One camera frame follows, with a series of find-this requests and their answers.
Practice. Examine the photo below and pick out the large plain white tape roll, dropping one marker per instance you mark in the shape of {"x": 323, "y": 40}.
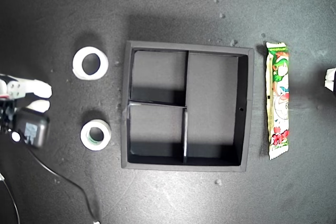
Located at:
{"x": 78, "y": 64}

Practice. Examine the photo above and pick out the small green-printed white tape roll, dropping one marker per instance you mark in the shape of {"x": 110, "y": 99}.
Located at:
{"x": 85, "y": 136}

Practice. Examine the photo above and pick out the snack bar in printed wrapper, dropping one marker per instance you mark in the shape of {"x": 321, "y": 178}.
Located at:
{"x": 279, "y": 103}

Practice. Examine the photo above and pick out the black tray with wells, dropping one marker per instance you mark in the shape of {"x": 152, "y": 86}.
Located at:
{"x": 210, "y": 98}

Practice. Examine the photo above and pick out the small black camera box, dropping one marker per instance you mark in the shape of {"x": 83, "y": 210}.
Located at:
{"x": 32, "y": 128}

